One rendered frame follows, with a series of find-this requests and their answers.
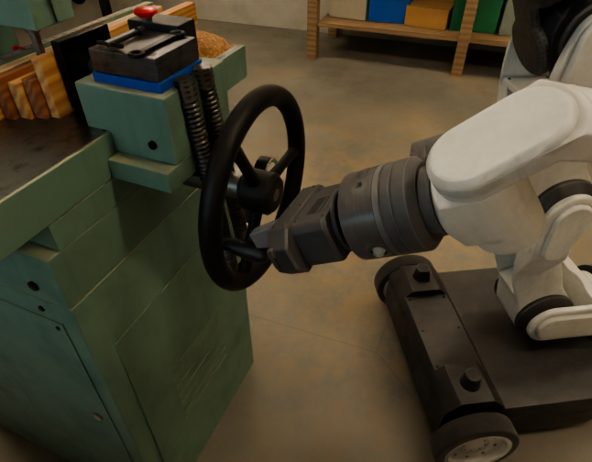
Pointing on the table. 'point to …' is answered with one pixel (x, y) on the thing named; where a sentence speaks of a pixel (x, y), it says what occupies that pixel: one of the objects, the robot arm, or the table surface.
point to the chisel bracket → (29, 13)
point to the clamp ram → (77, 56)
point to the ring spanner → (155, 44)
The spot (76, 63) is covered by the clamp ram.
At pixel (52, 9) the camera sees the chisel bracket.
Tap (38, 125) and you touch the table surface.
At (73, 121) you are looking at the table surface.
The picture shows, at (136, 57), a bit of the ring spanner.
